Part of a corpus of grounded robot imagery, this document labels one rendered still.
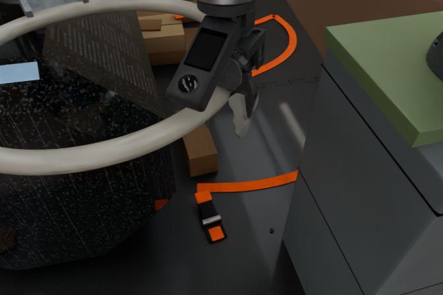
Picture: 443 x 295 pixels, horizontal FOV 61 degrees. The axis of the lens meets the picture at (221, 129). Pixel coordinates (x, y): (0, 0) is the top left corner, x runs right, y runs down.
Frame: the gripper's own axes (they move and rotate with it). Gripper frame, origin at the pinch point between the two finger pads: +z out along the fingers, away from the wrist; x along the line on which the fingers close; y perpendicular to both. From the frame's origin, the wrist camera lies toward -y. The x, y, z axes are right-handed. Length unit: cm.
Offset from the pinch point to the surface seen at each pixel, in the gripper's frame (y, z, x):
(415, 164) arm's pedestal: 11.9, 6.3, -28.1
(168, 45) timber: 112, 64, 91
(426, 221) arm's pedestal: 7.4, 13.1, -32.2
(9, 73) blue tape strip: 1, 5, 51
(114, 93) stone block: 15.4, 15.4, 37.2
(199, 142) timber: 57, 70, 41
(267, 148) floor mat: 78, 82, 18
